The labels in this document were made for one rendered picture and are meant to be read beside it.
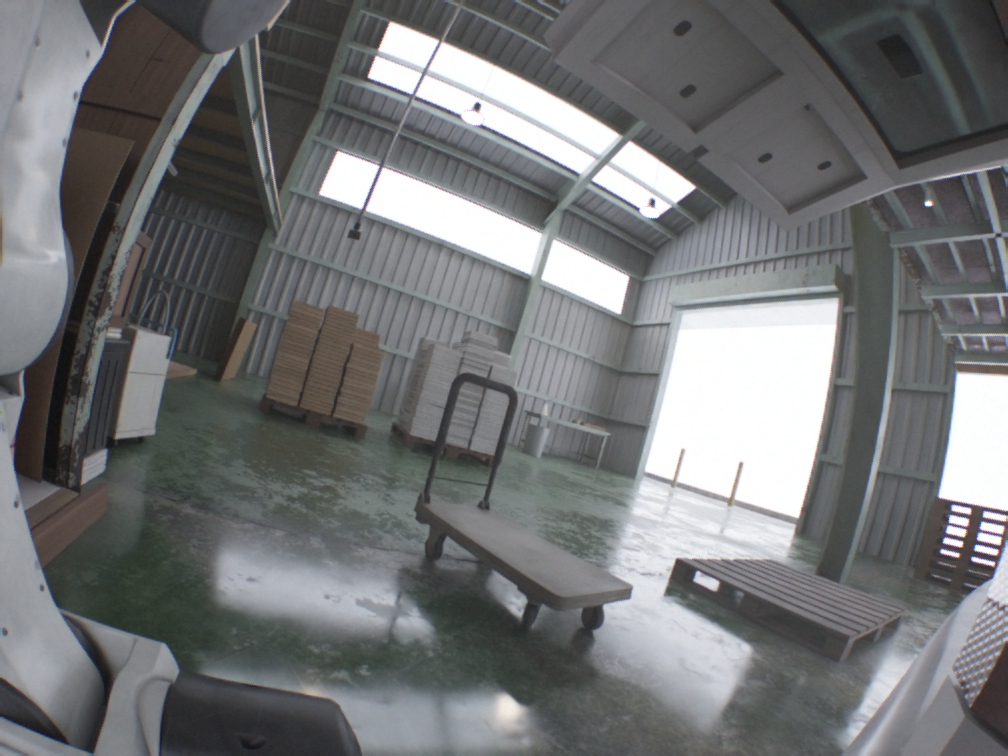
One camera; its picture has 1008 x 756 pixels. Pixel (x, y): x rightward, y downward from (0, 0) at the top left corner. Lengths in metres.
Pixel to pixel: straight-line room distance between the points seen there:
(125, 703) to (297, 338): 4.31
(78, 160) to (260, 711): 1.38
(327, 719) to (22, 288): 0.40
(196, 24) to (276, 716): 0.53
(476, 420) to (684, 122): 4.23
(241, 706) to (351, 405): 4.33
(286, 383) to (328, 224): 5.28
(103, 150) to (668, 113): 1.67
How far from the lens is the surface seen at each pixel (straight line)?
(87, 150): 1.50
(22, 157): 0.39
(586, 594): 1.38
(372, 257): 9.29
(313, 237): 9.30
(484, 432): 5.21
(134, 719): 0.43
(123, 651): 0.53
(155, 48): 1.77
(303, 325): 4.60
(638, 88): 1.54
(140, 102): 1.62
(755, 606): 2.34
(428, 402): 4.99
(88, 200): 1.43
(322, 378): 4.61
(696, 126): 1.65
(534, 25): 8.45
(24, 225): 0.37
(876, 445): 4.02
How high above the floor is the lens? 0.65
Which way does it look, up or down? 4 degrees up
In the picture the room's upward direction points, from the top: 16 degrees clockwise
